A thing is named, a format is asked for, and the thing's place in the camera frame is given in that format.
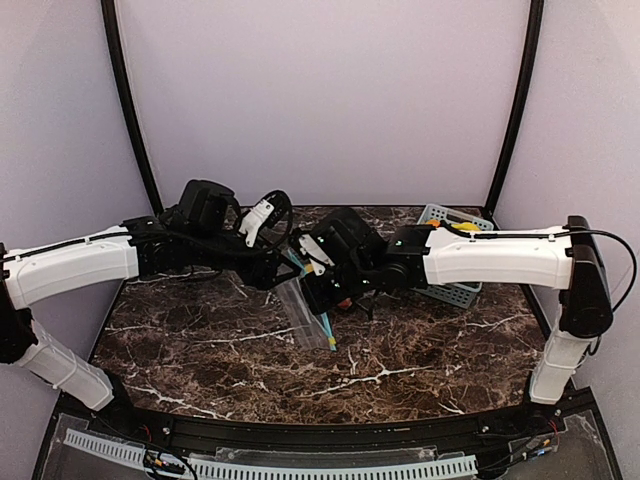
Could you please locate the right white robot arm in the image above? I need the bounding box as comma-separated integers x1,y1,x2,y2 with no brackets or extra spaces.
289,207,619,405

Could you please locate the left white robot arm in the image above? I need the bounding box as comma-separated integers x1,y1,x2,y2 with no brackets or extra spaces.
1,180,300,412

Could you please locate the light blue perforated basket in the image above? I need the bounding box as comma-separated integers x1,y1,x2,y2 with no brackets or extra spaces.
414,204,501,309

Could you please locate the yellow toy banana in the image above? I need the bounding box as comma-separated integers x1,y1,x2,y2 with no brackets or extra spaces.
452,222,481,231

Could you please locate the black front rail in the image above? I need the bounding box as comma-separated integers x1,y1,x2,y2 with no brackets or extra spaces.
108,407,547,453

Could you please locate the white slotted cable duct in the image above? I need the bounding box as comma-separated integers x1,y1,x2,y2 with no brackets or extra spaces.
64,428,478,480

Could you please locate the left black frame post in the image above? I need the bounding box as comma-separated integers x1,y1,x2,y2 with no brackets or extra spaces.
100,0,164,214

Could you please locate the black frame post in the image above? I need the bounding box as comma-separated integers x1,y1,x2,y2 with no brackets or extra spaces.
483,0,545,218
100,0,164,214

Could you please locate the right black frame post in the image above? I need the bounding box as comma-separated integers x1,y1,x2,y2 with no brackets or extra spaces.
483,0,545,218

